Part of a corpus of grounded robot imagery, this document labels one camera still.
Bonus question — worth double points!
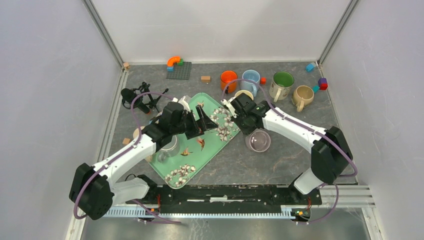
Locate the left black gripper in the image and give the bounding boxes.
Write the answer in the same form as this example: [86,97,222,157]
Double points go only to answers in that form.
[171,105,218,140]

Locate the mauve mug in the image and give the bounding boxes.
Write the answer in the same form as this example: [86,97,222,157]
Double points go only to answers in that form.
[245,129,271,153]

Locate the light blue ribbed mug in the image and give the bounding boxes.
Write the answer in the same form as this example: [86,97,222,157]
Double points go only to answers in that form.
[239,69,261,97]

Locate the floral cream mug green inside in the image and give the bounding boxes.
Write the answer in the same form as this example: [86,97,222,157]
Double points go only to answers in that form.
[269,71,295,103]

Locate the grey mug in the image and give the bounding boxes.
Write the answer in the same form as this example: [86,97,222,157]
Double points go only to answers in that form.
[157,135,180,163]

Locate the orange mug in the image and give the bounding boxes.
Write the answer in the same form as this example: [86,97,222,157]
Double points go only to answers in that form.
[220,70,238,94]

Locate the tan ceramic mug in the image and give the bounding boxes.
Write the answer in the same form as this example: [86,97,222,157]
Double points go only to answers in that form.
[291,85,315,112]

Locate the cream paisley mug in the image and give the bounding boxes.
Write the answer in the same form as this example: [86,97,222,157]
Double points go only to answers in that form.
[132,126,145,139]

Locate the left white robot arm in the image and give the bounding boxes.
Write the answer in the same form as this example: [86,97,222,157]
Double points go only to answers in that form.
[69,101,219,220]

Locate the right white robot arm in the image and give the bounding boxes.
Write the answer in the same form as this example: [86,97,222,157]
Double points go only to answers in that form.
[221,93,353,204]

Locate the green floral tray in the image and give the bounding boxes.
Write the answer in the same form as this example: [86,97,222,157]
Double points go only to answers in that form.
[149,92,240,189]

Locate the brown wooden block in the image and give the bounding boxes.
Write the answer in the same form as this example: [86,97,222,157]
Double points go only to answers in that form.
[200,75,211,83]

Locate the grey lego baseplate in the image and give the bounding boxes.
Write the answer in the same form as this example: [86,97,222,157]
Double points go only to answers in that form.
[166,62,192,80]

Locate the teal block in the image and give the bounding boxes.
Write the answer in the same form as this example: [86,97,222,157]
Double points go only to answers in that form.
[312,85,320,93]

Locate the orange curved block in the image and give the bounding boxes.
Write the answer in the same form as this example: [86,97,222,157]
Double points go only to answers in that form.
[166,56,184,72]

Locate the blue block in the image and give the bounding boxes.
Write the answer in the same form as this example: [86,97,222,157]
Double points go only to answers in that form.
[305,62,317,72]

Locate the purple red block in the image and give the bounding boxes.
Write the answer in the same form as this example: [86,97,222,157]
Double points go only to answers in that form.
[318,77,328,91]

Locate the small tan wooden block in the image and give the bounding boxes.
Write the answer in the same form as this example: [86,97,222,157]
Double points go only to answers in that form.
[122,138,131,145]

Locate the small wooden corner cube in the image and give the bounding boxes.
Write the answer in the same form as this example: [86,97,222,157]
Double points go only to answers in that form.
[123,62,131,71]

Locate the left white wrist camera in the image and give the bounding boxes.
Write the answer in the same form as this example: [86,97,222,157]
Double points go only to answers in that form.
[172,95,191,112]

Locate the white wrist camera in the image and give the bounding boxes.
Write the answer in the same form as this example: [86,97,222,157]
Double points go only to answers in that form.
[172,95,191,112]
[220,99,238,118]

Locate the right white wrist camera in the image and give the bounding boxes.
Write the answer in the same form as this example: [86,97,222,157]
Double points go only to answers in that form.
[220,99,238,118]

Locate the black mounting base rail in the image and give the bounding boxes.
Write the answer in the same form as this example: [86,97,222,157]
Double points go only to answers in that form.
[139,184,323,214]

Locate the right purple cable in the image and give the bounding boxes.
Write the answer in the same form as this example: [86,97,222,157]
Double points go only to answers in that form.
[221,78,359,226]

